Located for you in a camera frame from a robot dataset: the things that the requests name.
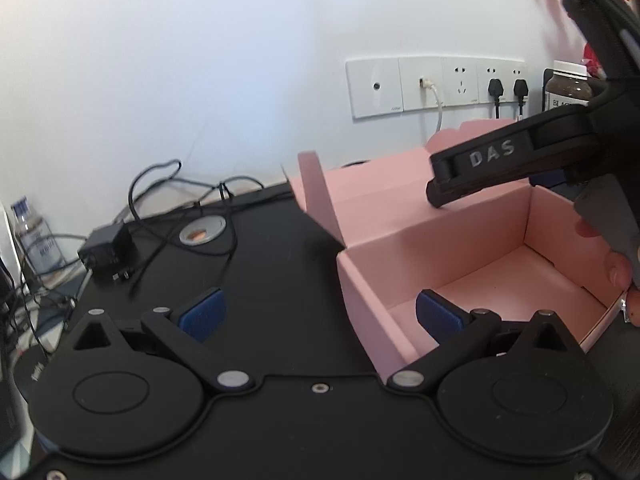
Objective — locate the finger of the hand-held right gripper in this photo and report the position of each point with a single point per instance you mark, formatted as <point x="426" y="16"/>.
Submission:
<point x="445" y="194"/>

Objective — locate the pink cardboard box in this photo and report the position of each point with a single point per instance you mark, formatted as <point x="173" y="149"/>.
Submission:
<point x="380" y="240"/>

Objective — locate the silver desk grommet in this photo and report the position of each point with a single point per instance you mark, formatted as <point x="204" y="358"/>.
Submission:
<point x="200" y="232"/>

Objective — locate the person's right hand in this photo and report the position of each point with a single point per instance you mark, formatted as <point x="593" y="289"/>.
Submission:
<point x="617" y="270"/>

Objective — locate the black power adapter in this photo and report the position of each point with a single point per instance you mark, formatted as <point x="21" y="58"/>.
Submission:
<point x="105" y="250"/>

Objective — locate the red vase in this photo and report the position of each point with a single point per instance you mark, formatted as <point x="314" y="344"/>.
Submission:
<point x="592" y="60"/>

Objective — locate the clear water bottle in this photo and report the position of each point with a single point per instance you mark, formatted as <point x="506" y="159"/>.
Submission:
<point x="37" y="250"/>

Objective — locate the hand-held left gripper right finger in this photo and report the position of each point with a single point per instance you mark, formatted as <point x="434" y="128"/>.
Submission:
<point x="440" y="317"/>

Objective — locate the white paper package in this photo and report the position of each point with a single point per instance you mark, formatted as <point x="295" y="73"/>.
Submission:
<point x="7" y="245"/>

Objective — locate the white network wall plate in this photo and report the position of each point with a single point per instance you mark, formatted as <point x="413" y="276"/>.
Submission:
<point x="415" y="95"/>

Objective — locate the white coax wall plate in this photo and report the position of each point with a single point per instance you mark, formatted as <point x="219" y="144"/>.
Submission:
<point x="372" y="87"/>

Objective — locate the black power plug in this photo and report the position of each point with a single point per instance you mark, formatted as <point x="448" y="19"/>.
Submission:
<point x="521" y="89"/>
<point x="495" y="87"/>

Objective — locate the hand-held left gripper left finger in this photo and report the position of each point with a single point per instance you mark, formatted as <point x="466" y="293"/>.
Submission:
<point x="202" y="312"/>

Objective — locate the brown supplement bottle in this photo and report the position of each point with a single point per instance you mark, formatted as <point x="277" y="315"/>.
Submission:
<point x="567" y="90"/>

